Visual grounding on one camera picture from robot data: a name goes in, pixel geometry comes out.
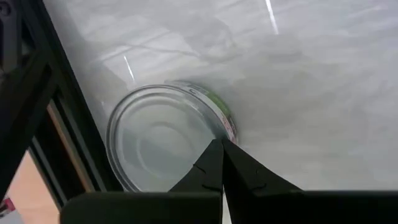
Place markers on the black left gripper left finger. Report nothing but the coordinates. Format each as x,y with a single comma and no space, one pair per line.
140,208

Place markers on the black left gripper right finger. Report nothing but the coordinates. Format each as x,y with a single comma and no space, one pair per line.
311,208

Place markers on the green label silver tuna can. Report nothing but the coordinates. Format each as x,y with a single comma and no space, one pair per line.
155,140

